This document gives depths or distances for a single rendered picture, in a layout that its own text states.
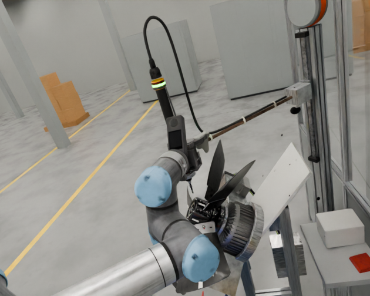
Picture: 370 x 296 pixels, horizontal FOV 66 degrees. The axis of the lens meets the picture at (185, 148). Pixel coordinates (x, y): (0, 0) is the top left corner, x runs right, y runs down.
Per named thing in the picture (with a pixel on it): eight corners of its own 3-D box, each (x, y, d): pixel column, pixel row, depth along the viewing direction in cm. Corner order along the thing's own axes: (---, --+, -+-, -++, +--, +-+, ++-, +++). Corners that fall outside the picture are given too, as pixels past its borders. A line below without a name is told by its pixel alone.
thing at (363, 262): (367, 254, 122) (367, 251, 122) (379, 269, 115) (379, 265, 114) (348, 258, 123) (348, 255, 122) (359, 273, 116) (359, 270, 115)
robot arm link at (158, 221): (164, 264, 60) (158, 219, 56) (144, 237, 69) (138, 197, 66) (195, 250, 63) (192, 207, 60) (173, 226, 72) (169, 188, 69)
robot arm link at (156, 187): (134, 210, 60) (128, 174, 57) (154, 187, 70) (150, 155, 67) (168, 214, 58) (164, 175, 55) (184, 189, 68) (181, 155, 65)
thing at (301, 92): (301, 97, 131) (299, 79, 128) (315, 98, 125) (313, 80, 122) (286, 105, 128) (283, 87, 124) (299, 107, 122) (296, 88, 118)
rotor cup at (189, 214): (220, 199, 132) (195, 188, 131) (226, 211, 118) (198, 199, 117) (207, 226, 134) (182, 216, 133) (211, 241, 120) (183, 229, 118)
